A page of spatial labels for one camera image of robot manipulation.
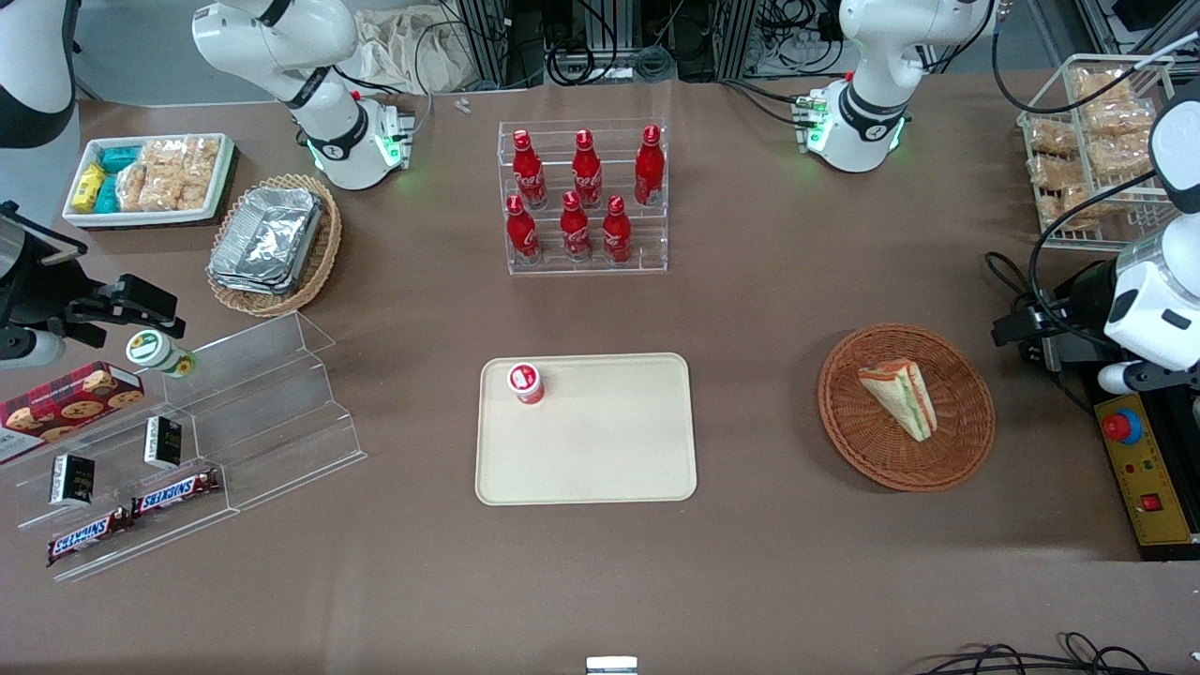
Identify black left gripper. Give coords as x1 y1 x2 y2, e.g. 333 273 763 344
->
992 261 1121 348

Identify triangular sandwich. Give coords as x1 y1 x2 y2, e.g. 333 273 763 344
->
857 358 938 443

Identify white rectangular snack tray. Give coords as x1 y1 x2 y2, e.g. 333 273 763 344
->
62 133 235 229

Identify oval light wicker basket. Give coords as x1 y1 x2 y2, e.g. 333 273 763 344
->
206 173 343 318

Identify round brown wicker basket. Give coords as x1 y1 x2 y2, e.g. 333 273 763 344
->
817 323 997 493

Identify beige plastic tray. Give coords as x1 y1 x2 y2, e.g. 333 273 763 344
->
474 352 698 507

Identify green-lidded white bottle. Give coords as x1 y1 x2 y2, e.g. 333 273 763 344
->
126 330 198 380

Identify grey metal appliance flap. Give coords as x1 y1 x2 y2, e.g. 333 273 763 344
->
1045 328 1117 373

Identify brown cracker snack pack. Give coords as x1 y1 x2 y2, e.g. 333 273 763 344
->
1083 98 1156 137
1029 155 1088 191
1028 119 1081 158
1087 131 1162 177
1073 67 1133 104
1041 185 1121 231

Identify small black box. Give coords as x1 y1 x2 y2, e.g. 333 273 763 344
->
49 454 96 508
143 416 184 471

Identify red plaid cookie box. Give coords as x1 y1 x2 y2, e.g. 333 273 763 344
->
0 361 146 467

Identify stack of foil trays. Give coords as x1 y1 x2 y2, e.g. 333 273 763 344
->
208 187 325 296

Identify yellow snack packet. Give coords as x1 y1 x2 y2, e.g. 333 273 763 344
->
71 162 108 213

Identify clear acrylic stepped shelf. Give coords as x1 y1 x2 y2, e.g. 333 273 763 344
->
0 311 368 584

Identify snickers chocolate bar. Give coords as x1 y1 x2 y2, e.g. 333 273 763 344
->
131 468 222 519
47 507 135 567

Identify yellow emergency stop control box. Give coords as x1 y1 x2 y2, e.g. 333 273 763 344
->
1094 392 1200 548

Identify black appliance housing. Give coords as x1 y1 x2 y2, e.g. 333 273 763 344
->
1041 281 1200 563

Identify beige cloth bag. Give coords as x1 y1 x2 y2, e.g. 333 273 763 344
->
352 7 470 95

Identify red cola bottle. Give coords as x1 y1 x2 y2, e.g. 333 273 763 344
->
571 129 604 209
634 125 666 207
511 129 548 209
560 191 593 263
505 194 541 264
601 195 633 264

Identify red cup with white lid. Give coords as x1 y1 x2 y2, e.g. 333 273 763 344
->
507 362 547 406

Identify clear acrylic bottle rack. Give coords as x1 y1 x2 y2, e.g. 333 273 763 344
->
497 118 669 277

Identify black appliance power cable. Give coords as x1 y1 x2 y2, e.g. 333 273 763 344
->
984 251 1098 418

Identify white wire basket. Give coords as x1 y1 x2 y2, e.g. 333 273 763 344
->
1017 54 1200 251

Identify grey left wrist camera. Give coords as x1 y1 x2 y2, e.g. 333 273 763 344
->
1097 361 1200 396

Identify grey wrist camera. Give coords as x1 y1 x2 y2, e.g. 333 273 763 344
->
0 328 67 368
1097 361 1200 396

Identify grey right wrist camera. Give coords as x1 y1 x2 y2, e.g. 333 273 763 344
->
0 328 67 368

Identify black cables at table edge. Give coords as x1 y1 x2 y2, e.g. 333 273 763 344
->
914 633 1200 675

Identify coiled black background cables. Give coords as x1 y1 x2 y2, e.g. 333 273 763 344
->
547 37 678 87

